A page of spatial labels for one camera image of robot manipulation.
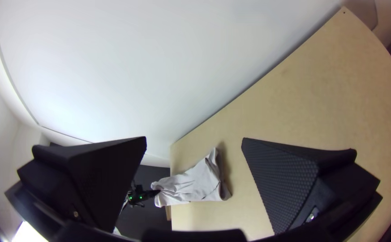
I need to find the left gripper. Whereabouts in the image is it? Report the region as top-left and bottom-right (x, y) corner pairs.
(143, 189), (162, 200)

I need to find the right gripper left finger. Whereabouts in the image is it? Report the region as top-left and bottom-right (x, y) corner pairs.
(16, 135), (147, 233)

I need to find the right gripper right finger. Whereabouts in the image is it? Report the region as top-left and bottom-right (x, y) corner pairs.
(241, 137), (381, 235)

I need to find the grey t-shirt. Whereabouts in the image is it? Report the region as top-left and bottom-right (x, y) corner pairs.
(150, 147), (232, 208)

